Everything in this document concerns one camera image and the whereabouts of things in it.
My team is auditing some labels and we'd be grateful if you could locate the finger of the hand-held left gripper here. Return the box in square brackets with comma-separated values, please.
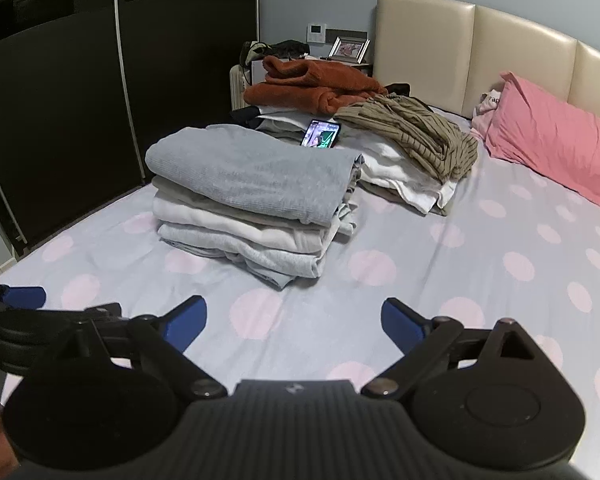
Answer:
[80, 302, 126, 322]
[0, 286, 47, 310]

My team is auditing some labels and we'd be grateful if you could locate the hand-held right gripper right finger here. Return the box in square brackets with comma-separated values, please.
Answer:
[361, 297, 556, 402]

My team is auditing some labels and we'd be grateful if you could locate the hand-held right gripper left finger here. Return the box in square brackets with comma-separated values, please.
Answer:
[35, 296, 228, 402]

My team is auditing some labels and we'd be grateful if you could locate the grey shirt with black sleeves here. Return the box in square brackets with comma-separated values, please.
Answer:
[145, 124, 366, 227]

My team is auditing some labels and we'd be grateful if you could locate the light grey folded garment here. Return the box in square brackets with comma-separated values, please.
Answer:
[157, 222, 329, 291]

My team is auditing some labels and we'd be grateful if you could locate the white folded garment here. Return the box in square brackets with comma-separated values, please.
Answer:
[152, 195, 359, 256]

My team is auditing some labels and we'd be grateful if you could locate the white cotton garment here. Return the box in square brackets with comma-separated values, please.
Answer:
[257, 107, 460, 217]

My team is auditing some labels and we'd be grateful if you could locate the dark wardrobe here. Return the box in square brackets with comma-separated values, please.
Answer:
[0, 0, 261, 263]

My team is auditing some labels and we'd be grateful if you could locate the striped olive garment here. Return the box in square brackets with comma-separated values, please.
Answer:
[334, 94, 480, 181]

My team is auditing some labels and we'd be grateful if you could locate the smartphone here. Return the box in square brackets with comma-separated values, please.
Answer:
[300, 119, 342, 149]

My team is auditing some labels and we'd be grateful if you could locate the light pink cloth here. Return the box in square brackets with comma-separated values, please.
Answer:
[471, 89, 505, 136]

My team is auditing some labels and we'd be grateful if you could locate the pink pillow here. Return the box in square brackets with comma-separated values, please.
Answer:
[485, 72, 600, 217]

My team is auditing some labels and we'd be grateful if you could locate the white radiator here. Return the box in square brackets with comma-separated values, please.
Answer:
[229, 64, 253, 111]

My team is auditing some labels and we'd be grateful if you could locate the rust orange sweater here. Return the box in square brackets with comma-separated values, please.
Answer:
[243, 55, 388, 116]

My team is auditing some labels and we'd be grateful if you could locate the grey crumpled cloth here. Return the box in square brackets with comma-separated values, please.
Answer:
[240, 41, 272, 68]

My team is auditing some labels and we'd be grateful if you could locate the dark crumpled cloth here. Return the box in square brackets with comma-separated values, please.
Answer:
[270, 39, 312, 59]

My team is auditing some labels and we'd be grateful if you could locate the cream padded headboard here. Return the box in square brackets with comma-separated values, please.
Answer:
[372, 0, 600, 130]

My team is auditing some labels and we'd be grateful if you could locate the picture frame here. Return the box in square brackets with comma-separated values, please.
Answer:
[328, 36, 371, 64]

